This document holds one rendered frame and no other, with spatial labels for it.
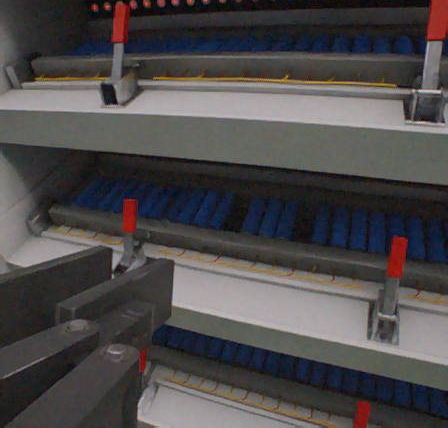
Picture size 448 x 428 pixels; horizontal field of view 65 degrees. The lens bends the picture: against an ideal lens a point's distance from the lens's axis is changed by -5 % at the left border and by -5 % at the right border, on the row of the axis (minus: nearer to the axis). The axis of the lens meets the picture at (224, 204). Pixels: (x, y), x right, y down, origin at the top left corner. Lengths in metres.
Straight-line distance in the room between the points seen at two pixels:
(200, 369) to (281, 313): 0.19
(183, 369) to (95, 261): 0.37
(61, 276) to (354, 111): 0.24
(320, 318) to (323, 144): 0.17
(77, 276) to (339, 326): 0.26
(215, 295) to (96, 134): 0.20
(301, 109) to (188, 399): 0.39
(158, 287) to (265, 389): 0.35
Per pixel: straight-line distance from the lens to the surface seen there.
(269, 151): 0.31
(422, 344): 0.38
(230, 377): 0.51
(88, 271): 0.18
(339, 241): 0.41
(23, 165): 0.53
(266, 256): 0.40
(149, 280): 0.16
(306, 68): 0.36
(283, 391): 0.50
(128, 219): 0.40
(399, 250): 0.34
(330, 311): 0.38
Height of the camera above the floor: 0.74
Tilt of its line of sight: 18 degrees down
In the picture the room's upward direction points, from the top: 1 degrees clockwise
